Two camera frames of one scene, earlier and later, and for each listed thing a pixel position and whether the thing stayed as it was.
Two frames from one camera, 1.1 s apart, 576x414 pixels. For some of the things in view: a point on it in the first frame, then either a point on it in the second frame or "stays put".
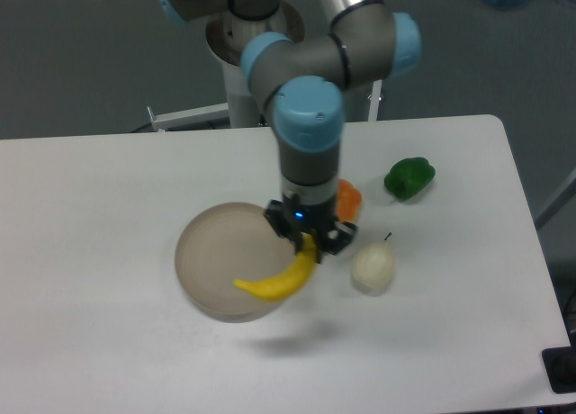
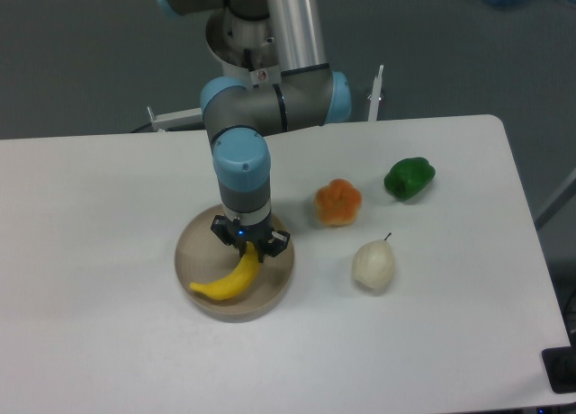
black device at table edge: (560, 366) stays put
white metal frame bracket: (207, 114) stays put
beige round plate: (220, 246) stays put
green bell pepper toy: (408, 177) stays put
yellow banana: (292, 279) -> (236, 282)
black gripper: (292, 218) -> (266, 239)
